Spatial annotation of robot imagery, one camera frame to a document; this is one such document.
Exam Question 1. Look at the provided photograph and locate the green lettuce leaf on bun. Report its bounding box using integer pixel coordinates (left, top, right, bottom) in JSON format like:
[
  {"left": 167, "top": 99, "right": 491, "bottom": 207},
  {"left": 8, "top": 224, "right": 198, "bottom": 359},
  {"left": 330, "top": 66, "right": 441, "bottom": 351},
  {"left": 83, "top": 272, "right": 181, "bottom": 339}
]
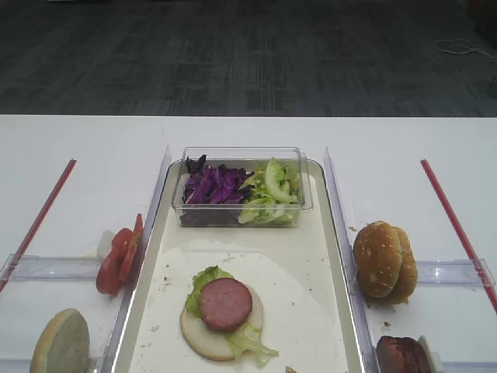
[{"left": 183, "top": 266, "right": 279, "bottom": 366}]

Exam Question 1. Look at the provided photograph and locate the left clear vertical rail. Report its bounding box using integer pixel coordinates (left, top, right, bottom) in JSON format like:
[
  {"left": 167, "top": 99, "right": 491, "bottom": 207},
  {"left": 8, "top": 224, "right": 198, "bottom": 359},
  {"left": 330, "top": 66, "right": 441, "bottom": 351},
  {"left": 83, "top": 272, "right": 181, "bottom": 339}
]
[{"left": 96, "top": 145, "right": 172, "bottom": 373}]

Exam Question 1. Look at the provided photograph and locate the red straw strip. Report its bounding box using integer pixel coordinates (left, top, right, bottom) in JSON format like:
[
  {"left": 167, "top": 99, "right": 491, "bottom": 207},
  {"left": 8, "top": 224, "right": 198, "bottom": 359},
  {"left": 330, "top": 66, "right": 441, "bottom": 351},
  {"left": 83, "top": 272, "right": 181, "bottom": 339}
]
[
  {"left": 420, "top": 159, "right": 496, "bottom": 310},
  {"left": 0, "top": 159, "right": 77, "bottom": 291}
]

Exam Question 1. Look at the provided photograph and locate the tomato slice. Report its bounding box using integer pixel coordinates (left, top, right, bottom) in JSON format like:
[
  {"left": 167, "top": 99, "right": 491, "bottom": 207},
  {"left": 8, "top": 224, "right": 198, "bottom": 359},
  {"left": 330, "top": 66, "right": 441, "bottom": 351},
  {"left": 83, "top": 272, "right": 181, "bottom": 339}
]
[
  {"left": 118, "top": 214, "right": 144, "bottom": 283},
  {"left": 96, "top": 229, "right": 126, "bottom": 295}
]

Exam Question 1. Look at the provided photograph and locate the bottom bun slice on tray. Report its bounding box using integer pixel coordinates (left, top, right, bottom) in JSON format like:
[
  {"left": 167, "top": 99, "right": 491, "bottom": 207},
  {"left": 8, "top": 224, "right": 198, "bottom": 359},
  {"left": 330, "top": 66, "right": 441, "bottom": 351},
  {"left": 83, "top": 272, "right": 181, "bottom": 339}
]
[{"left": 180, "top": 284, "right": 264, "bottom": 361}]

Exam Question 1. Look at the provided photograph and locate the white pusher block patty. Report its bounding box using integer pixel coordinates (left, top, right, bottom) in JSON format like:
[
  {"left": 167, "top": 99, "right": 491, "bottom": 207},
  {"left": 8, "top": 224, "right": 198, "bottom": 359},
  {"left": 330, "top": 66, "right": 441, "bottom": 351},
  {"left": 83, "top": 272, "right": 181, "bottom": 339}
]
[{"left": 418, "top": 335, "right": 435, "bottom": 365}]

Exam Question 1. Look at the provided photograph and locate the round sausage meat patty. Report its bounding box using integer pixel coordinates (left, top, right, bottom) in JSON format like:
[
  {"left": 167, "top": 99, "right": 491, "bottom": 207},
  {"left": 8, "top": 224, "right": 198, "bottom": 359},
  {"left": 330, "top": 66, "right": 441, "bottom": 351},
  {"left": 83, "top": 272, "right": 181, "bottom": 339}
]
[{"left": 200, "top": 277, "right": 252, "bottom": 333}]

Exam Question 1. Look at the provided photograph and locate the upright bun slice left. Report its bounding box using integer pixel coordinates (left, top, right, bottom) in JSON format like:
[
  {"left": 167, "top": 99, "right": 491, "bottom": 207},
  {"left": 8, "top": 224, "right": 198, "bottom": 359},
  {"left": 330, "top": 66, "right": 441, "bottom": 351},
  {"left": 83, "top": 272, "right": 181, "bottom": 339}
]
[{"left": 30, "top": 309, "right": 90, "bottom": 373}]

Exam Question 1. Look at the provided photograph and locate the front tomato slice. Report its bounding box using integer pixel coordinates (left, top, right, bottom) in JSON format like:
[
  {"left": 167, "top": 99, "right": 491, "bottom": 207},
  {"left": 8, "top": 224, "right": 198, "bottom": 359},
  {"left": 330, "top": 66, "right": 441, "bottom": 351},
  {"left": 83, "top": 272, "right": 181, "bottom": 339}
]
[{"left": 96, "top": 229, "right": 126, "bottom": 295}]

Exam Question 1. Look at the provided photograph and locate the rear meat patty slice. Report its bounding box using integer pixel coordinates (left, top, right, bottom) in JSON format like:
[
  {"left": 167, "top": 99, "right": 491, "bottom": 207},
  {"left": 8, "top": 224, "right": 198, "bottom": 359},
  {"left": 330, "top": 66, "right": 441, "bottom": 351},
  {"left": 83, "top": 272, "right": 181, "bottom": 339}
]
[{"left": 411, "top": 340, "right": 431, "bottom": 373}]

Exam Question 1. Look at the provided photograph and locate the front sesame bun top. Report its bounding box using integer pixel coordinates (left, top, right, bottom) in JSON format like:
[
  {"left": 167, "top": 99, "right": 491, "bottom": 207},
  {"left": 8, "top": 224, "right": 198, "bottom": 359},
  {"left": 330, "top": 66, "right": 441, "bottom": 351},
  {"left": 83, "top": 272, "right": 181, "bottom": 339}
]
[{"left": 353, "top": 221, "right": 401, "bottom": 298}]

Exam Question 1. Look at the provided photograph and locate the shredded green lettuce pile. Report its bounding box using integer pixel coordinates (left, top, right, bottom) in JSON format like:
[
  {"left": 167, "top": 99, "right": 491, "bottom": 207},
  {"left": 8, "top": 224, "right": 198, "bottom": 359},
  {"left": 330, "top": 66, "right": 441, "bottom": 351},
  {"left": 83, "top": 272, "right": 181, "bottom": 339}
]
[{"left": 238, "top": 159, "right": 301, "bottom": 225}]

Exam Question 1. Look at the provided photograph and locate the right red straw strip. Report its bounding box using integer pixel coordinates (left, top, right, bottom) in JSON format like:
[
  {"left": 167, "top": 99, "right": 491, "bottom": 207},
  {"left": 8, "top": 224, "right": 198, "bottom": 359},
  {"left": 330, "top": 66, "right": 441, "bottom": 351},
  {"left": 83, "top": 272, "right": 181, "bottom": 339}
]
[{"left": 420, "top": 159, "right": 496, "bottom": 310}]

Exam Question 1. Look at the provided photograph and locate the white pusher block tomato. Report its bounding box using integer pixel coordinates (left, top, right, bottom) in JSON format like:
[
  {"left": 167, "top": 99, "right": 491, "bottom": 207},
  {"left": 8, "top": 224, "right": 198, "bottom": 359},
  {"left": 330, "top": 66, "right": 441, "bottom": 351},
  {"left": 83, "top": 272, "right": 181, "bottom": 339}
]
[{"left": 96, "top": 230, "right": 115, "bottom": 262}]

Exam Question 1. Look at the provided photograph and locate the shredded purple cabbage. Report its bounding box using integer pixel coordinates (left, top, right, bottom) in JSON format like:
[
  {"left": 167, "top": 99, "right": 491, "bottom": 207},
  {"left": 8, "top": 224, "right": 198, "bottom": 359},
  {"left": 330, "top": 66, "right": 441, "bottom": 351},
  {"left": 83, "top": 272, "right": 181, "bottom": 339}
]
[{"left": 182, "top": 155, "right": 255, "bottom": 204}]

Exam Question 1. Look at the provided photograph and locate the clear tomato holder rail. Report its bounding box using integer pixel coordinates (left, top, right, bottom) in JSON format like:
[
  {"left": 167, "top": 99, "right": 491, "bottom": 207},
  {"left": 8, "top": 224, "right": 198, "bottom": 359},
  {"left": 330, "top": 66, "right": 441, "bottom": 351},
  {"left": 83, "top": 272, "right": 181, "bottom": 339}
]
[{"left": 1, "top": 254, "right": 100, "bottom": 281}]

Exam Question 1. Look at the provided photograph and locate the white rectangular metal tray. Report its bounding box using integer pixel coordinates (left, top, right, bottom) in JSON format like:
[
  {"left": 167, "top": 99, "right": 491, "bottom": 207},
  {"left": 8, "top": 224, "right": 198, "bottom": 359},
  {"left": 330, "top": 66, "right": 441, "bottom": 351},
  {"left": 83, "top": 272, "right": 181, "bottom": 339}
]
[{"left": 115, "top": 161, "right": 362, "bottom": 372}]

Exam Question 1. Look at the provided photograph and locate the clear plastic salad container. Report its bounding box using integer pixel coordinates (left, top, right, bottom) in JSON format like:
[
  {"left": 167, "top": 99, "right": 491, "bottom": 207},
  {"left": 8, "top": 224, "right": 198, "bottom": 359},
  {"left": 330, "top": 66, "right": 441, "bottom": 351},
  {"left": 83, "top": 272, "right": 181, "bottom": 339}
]
[{"left": 172, "top": 147, "right": 313, "bottom": 228}]

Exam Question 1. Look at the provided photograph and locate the rear sesame bun top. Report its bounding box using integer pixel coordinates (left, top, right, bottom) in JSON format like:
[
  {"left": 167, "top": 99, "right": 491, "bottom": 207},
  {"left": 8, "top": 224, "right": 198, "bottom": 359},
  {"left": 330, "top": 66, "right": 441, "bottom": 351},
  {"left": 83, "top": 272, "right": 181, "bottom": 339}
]
[{"left": 385, "top": 226, "right": 418, "bottom": 305}]

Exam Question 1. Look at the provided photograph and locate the white cable on floor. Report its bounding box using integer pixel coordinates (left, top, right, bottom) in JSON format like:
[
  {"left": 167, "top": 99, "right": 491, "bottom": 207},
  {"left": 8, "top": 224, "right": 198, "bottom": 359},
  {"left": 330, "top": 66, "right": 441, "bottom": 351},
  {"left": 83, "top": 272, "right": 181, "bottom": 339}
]
[{"left": 434, "top": 37, "right": 497, "bottom": 63}]

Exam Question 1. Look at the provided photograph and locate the clear right bun holder rail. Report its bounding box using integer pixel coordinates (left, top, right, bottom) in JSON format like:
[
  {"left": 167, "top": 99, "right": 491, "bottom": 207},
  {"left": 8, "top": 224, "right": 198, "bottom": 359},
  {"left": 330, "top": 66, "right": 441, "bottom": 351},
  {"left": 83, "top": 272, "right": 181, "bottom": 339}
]
[{"left": 417, "top": 259, "right": 496, "bottom": 288}]

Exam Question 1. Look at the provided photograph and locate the left red straw strip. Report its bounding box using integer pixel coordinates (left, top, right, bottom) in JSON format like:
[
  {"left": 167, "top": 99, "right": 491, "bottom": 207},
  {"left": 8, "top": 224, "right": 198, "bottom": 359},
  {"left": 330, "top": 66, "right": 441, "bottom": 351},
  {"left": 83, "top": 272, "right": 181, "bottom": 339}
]
[{"left": 0, "top": 159, "right": 77, "bottom": 291}]

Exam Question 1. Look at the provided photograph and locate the rear tomato slice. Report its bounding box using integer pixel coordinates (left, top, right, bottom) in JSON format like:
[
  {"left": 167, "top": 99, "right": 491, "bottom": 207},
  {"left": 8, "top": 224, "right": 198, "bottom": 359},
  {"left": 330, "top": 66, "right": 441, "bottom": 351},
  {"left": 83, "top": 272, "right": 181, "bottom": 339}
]
[{"left": 118, "top": 214, "right": 144, "bottom": 283}]

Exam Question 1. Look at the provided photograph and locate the sesame bun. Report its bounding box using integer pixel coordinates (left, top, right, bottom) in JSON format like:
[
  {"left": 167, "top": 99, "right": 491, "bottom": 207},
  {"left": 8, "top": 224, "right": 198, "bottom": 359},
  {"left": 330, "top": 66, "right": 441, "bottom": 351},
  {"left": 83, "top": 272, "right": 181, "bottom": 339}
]
[
  {"left": 353, "top": 221, "right": 401, "bottom": 298},
  {"left": 385, "top": 226, "right": 418, "bottom": 305}
]

